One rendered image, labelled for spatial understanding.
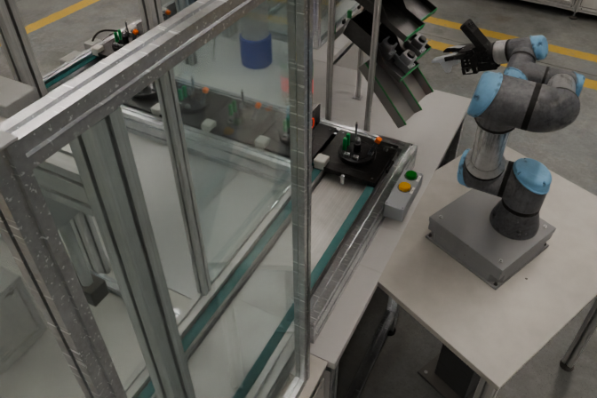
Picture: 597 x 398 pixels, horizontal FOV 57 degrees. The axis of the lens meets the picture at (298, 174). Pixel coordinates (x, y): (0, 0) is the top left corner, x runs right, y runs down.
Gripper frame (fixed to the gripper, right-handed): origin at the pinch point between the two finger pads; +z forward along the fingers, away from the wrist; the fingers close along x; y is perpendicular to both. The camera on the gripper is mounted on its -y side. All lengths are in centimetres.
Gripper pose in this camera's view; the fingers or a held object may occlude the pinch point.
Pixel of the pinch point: (439, 54)
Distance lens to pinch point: 202.4
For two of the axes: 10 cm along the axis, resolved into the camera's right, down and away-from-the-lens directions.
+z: -7.2, -0.3, 7.0
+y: 3.4, 8.6, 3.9
